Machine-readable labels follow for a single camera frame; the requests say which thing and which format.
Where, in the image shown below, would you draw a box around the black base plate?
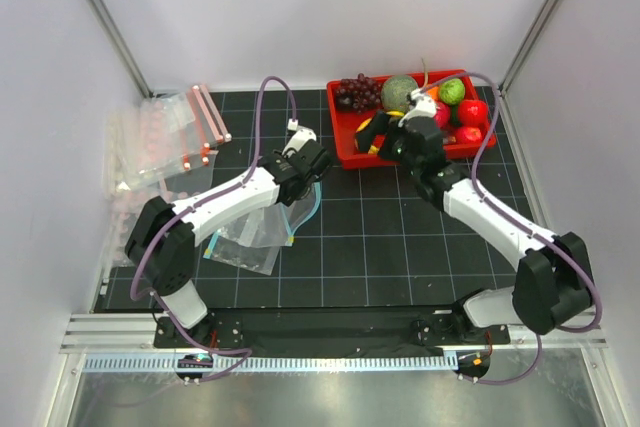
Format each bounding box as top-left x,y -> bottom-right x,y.
152,306 -> 511,359

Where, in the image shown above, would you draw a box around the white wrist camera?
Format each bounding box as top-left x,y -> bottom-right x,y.
398,88 -> 437,126
282,118 -> 317,158

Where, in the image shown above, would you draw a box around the red apple large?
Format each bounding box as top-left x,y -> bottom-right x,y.
456,99 -> 489,127

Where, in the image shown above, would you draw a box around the orange tangerine back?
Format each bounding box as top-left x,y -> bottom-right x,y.
426,86 -> 440,101

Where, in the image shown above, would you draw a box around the clear zip bag blue zipper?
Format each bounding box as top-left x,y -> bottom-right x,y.
240,183 -> 321,248

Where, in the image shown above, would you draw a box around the clear bag pink dots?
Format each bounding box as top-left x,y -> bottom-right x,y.
101,187 -> 188,269

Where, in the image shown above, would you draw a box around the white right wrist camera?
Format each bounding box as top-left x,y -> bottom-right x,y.
398,88 -> 437,126

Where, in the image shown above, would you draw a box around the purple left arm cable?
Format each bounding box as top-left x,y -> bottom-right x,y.
129,75 -> 301,388

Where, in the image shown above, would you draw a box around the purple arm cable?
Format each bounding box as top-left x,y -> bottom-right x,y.
414,71 -> 604,386
129,75 -> 301,388

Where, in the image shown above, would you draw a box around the clear zip bag white label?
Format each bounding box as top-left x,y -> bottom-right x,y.
203,206 -> 289,275

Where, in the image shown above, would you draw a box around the green netted melon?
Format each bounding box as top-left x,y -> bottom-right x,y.
380,57 -> 428,114

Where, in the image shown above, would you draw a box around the red apple small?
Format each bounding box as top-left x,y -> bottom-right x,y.
454,126 -> 484,145

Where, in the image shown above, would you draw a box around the red plastic tray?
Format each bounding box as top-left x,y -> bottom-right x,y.
326,69 -> 497,170

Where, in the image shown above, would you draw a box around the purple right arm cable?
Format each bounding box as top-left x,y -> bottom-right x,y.
414,71 -> 604,386

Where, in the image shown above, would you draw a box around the yellow banana bunch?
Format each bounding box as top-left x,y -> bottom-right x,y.
354,110 -> 404,155

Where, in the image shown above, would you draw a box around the green cabbage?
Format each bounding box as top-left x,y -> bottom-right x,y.
438,78 -> 466,106

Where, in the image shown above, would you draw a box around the left aluminium corner post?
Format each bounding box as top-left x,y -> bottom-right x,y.
86,0 -> 153,98

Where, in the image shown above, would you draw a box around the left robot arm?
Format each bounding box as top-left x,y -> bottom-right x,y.
124,139 -> 332,347

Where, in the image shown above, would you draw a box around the pink dragon fruit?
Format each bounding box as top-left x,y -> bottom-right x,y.
434,101 -> 451,130

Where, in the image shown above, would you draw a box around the aluminium slotted rail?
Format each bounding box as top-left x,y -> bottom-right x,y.
82,351 -> 458,374

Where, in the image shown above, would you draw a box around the purple grape bunch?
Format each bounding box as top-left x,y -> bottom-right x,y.
335,73 -> 382,113

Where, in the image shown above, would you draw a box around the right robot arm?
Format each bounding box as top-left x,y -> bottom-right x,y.
355,111 -> 602,343

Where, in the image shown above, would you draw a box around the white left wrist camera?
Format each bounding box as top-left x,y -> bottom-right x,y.
282,118 -> 317,158

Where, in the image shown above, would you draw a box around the stack of pink zip bags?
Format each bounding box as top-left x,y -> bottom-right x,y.
104,84 -> 232,196

